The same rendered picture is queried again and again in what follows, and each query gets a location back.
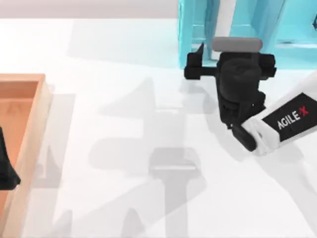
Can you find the light blue rack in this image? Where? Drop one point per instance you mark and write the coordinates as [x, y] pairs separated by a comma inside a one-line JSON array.
[[195, 29]]

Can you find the pale grey rounded box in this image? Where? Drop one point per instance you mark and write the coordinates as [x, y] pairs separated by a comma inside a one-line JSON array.
[[236, 44]]

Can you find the white upright book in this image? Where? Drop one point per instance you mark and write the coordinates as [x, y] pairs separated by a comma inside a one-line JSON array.
[[226, 17]]

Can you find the salmon shallow box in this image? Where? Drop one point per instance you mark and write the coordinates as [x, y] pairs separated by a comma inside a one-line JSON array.
[[29, 119]]

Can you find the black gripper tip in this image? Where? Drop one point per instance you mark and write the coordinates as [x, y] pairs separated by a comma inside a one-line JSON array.
[[6, 166]]

